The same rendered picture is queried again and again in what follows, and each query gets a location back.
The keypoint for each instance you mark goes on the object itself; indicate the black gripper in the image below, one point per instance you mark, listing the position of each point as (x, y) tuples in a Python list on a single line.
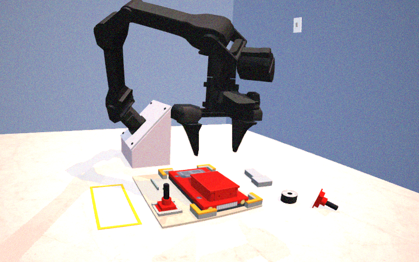
[(188, 115)]

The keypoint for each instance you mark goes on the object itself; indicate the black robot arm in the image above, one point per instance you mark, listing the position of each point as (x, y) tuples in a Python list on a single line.
[(208, 33)]

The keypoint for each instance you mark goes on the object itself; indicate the red hood shell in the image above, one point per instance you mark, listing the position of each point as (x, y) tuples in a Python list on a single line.
[(214, 186)]

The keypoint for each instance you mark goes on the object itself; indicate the black toy wheel with white hub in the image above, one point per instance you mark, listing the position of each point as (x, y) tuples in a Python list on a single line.
[(289, 196)]

